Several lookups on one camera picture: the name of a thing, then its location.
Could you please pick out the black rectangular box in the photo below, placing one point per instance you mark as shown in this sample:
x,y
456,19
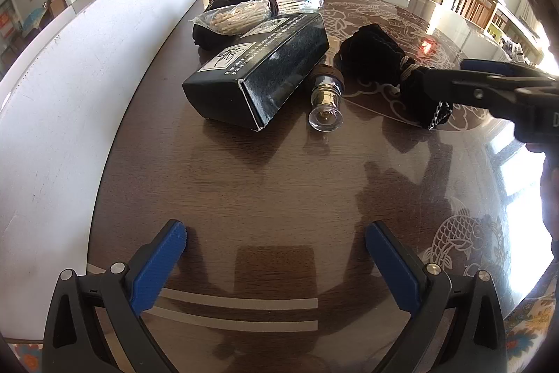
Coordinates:
x,y
246,83

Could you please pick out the black velvet pouch with chain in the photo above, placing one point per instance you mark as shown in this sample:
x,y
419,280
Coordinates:
x,y
370,55

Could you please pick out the white cardboard tray box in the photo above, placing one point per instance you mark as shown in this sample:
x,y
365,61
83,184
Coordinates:
x,y
59,119

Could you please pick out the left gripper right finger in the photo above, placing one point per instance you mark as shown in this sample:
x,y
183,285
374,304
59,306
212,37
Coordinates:
x,y
475,341

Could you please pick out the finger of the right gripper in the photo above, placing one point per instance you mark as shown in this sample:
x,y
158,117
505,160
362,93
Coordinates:
x,y
476,68
429,95

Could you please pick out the bagged cotton swabs bundle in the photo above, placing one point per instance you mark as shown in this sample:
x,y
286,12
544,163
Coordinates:
x,y
243,17

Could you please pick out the black pouch with trim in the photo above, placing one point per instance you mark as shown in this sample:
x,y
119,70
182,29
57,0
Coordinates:
x,y
203,35

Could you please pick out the gold cosmetic tube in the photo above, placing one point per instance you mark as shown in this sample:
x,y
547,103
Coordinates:
x,y
328,86

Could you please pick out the person right hand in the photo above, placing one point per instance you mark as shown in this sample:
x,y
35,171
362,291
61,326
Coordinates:
x,y
549,194

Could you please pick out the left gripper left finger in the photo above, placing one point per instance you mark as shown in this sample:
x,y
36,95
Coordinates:
x,y
73,338

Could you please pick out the wooden chair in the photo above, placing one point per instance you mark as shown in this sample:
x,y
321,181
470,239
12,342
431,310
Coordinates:
x,y
478,12

